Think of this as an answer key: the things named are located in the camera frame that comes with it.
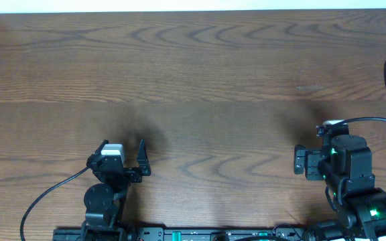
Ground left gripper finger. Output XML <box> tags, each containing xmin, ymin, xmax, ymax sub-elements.
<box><xmin>136</xmin><ymin>139</ymin><xmax>151</xmax><ymax>176</ymax></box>
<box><xmin>86</xmin><ymin>140</ymin><xmax>109</xmax><ymax>167</ymax></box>

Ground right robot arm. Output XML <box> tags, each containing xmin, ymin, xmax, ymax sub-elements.
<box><xmin>294</xmin><ymin>135</ymin><xmax>386</xmax><ymax>240</ymax></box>

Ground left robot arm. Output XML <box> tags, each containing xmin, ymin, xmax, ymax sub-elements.
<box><xmin>80</xmin><ymin>140</ymin><xmax>151</xmax><ymax>240</ymax></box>

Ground right camera black cable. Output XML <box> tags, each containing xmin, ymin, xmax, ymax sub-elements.
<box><xmin>338</xmin><ymin>116</ymin><xmax>386</xmax><ymax>135</ymax></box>

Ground camera black cable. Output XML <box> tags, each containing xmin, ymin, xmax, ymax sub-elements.
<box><xmin>338</xmin><ymin>116</ymin><xmax>386</xmax><ymax>135</ymax></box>
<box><xmin>19</xmin><ymin>166</ymin><xmax>92</xmax><ymax>241</ymax></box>

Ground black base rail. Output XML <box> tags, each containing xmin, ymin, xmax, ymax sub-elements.
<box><xmin>52</xmin><ymin>227</ymin><xmax>304</xmax><ymax>241</ymax></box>

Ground left camera black cable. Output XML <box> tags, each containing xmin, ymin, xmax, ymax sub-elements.
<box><xmin>19</xmin><ymin>166</ymin><xmax>92</xmax><ymax>241</ymax></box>

